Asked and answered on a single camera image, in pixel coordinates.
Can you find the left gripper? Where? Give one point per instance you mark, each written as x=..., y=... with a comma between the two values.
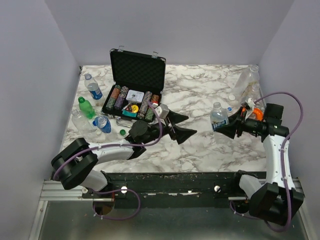
x=180, y=134

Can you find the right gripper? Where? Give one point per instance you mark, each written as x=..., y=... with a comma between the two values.
x=240, y=125

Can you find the blue label water bottle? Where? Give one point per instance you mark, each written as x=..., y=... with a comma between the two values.
x=92, y=86

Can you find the blue crushed bottle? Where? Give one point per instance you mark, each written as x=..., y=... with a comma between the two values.
x=102, y=123

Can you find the crushed clear bottle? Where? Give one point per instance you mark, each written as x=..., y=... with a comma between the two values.
x=81, y=122

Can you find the clear bottle green-blue label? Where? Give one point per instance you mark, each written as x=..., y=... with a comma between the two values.
x=218, y=116

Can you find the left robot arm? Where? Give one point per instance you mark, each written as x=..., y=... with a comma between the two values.
x=74, y=166

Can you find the square clear juice bottle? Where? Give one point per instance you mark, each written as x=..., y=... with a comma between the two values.
x=249, y=76

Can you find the green soda bottle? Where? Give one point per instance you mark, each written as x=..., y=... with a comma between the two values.
x=86, y=107

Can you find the black poker chip case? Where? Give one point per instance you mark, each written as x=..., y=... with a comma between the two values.
x=137, y=71

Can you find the white juice bottle cap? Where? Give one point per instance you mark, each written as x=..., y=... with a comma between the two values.
x=232, y=97

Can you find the loose green bottle cap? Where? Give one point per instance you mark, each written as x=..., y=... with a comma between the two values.
x=122, y=132

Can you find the orange ring toy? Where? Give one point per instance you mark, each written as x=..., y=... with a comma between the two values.
x=257, y=114

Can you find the clear Pocari Sweat bottle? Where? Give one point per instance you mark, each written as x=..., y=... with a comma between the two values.
x=254, y=92

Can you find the yellow dealer chip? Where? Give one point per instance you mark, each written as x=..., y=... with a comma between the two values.
x=134, y=108

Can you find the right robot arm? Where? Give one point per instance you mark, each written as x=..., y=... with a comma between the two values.
x=276, y=201

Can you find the black front rail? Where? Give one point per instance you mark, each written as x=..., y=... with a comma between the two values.
x=171, y=190

